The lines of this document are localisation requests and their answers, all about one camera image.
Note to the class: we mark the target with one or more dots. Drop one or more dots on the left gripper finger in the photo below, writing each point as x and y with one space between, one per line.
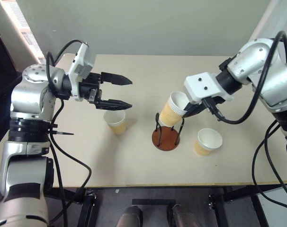
115 104
117 80

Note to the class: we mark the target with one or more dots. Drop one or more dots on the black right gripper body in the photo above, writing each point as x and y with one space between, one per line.
197 108

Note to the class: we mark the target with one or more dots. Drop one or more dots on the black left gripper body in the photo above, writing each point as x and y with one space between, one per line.
90 87

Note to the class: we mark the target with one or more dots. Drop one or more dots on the tan ribbed paper cup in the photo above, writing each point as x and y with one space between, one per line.
117 127
202 149
172 113

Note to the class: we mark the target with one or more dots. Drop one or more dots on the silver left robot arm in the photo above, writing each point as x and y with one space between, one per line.
27 94

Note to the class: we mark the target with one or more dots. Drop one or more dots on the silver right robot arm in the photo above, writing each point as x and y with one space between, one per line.
252 61

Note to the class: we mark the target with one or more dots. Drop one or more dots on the black zip tie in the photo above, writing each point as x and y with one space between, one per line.
63 133

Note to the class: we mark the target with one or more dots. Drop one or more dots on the black chair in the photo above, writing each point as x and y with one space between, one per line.
1 66

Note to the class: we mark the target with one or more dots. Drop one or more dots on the black flat bar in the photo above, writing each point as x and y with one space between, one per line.
154 202

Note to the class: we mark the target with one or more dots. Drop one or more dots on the dark rounded shape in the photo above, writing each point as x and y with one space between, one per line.
182 216
130 216

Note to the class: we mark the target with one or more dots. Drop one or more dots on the white board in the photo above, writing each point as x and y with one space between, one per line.
276 212

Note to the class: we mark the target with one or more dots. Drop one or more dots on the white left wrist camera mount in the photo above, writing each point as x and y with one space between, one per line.
83 63

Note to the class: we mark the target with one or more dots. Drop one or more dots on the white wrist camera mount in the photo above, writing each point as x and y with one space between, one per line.
205 82
83 63

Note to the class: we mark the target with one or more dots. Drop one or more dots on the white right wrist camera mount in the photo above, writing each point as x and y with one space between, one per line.
205 82

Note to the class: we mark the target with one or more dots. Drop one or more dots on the black metal table frame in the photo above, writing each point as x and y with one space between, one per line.
238 191

